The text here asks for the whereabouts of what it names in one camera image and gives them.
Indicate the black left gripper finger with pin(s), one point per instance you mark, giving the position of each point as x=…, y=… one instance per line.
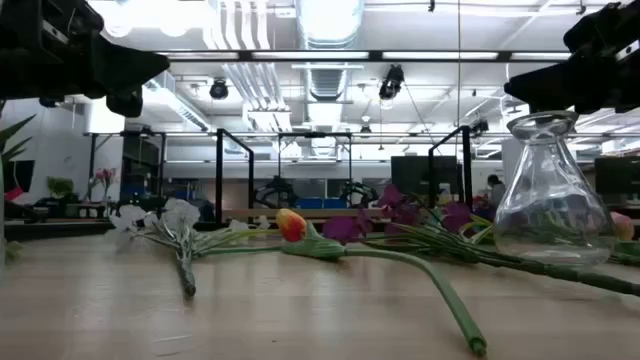
x=125, y=102
x=132, y=67

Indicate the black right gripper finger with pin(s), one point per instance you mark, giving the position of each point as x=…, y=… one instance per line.
x=552, y=108
x=545, y=87

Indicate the clear glass vase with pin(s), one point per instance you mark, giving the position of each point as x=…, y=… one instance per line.
x=545, y=125

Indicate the pink artificial tulip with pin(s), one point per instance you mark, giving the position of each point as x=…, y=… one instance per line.
x=622, y=225

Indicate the white artificial flower bunch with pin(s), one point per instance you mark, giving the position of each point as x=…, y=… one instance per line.
x=186, y=270

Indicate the yellow red artificial tulip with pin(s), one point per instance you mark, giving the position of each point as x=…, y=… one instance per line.
x=292, y=225

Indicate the purple artificial flower bunch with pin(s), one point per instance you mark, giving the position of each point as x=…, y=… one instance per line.
x=342, y=229

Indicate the black background robot arm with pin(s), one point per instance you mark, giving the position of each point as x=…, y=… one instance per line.
x=357, y=192
x=275, y=190

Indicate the pink flowers in vase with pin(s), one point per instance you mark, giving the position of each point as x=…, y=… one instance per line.
x=106, y=176

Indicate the black metal wood shelf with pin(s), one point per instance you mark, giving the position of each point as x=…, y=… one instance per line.
x=219, y=175

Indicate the potted green artificial plant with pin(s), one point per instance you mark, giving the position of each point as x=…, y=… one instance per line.
x=12, y=130

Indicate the black computer monitor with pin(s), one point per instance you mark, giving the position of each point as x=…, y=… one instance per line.
x=22, y=175
x=620, y=175
x=410, y=175

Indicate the person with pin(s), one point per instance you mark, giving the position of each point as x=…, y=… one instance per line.
x=496, y=190

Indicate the small green bushy plant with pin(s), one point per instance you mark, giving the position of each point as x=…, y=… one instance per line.
x=60, y=186

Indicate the black overhead rig bar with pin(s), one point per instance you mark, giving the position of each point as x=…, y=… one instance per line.
x=375, y=55

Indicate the blue storage bins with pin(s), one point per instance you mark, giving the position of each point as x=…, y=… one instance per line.
x=310, y=203

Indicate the black metal rig frame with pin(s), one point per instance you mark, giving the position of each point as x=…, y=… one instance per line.
x=162, y=170

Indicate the black round ceiling camera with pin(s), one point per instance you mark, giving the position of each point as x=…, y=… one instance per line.
x=219, y=89

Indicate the black table frame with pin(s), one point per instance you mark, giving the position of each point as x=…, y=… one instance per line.
x=75, y=229

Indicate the black hanging camera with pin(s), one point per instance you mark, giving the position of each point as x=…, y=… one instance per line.
x=391, y=82

